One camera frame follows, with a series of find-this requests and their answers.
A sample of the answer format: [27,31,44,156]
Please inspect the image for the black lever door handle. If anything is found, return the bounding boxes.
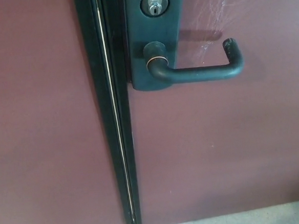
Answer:
[142,34,246,86]

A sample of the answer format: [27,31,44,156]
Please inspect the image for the black door edge strip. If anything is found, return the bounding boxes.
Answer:
[73,0,136,224]
[96,0,144,224]

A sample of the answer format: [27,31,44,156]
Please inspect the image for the plain maroon door leaf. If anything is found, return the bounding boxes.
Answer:
[0,0,129,224]

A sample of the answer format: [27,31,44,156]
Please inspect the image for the silver lock cylinder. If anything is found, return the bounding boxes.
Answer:
[139,0,170,19]

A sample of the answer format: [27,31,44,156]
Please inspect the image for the maroon door leaf with handle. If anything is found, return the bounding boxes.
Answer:
[121,0,299,224]

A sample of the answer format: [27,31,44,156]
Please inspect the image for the black handle backplate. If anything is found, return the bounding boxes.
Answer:
[124,0,191,93]

